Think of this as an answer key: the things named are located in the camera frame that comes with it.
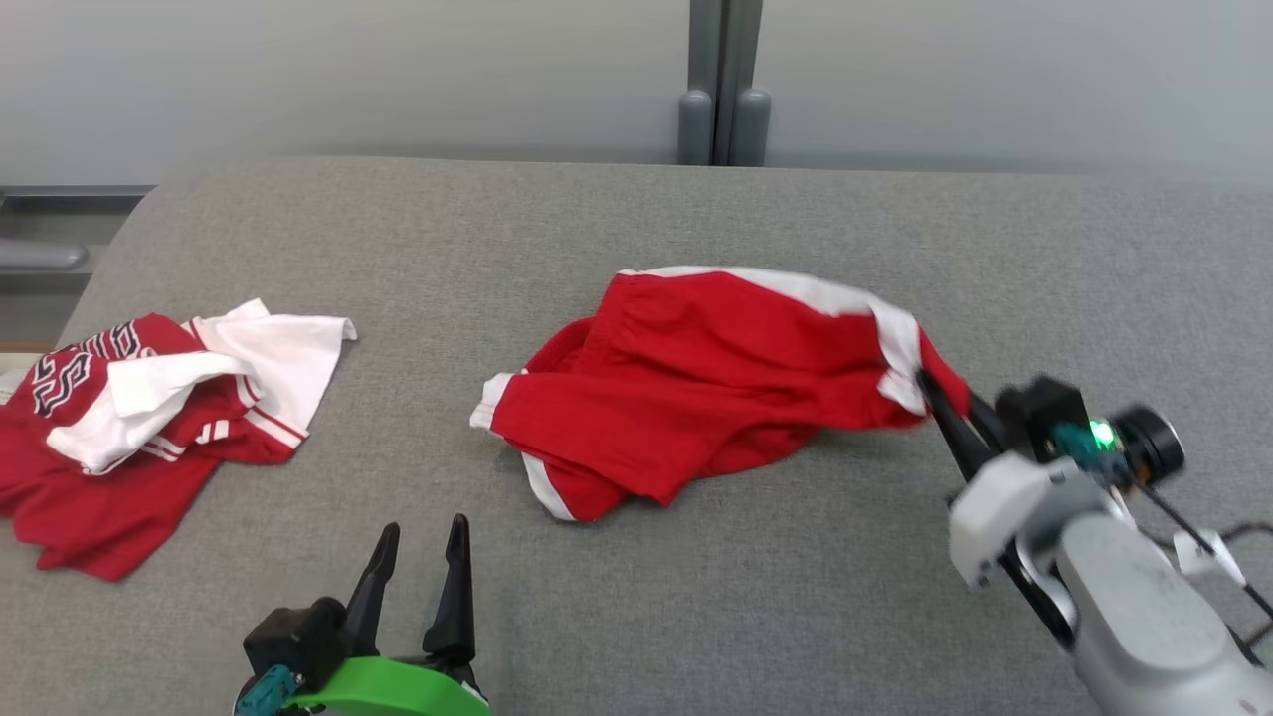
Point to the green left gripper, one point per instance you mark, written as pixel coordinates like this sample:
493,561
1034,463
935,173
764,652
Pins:
398,691

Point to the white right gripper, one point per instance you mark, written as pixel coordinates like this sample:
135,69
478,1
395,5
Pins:
1004,507

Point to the red shorts with white stripe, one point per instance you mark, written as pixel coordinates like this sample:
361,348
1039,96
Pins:
696,388

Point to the red white basketball jersey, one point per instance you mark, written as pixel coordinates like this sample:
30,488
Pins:
149,438

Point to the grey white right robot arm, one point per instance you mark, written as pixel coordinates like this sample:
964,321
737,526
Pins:
1144,617

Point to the black right gripper motor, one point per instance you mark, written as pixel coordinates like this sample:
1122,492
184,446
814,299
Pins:
1154,443

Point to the white laundry basket brown rim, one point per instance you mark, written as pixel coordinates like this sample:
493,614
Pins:
8,373

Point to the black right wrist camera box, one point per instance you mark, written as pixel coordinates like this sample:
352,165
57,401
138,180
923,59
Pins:
1042,413

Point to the teal right camera connector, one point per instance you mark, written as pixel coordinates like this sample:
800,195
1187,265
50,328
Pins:
1084,443

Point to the teal camera connector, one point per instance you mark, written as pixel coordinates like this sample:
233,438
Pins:
1084,443
267,691

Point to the teal left camera connector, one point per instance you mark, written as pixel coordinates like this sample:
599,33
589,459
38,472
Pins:
267,691

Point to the grey door frame post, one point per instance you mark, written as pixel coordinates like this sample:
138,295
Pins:
724,89

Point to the grey metal floor rail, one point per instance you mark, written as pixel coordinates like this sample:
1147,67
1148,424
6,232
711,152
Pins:
60,239

